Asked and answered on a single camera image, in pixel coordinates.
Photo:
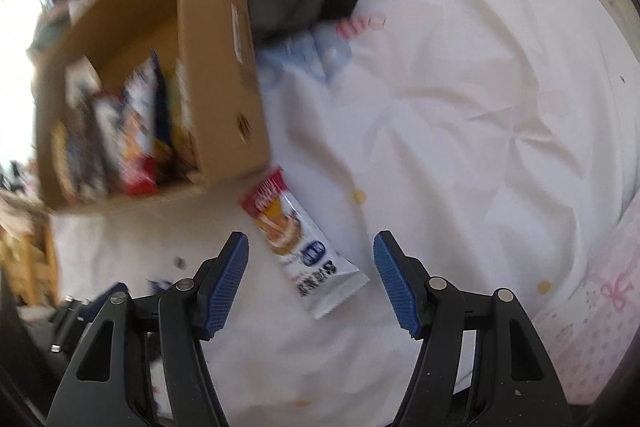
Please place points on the yellow chip packet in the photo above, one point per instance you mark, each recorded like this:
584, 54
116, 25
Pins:
180, 121

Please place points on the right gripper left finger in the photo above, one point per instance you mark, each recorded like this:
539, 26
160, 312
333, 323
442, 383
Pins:
108, 380

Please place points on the white bed sheet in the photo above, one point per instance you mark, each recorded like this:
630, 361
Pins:
498, 140

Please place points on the dark brown snack bar packet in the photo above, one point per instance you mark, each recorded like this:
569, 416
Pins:
84, 159

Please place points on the brown cardboard box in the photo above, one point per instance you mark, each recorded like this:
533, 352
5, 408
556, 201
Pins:
210, 38

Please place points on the rice cake packet red white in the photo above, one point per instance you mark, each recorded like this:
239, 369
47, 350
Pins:
322, 277

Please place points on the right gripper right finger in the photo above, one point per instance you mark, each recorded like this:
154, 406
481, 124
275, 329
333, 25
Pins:
513, 379

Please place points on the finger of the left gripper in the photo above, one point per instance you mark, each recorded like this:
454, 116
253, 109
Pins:
72, 317

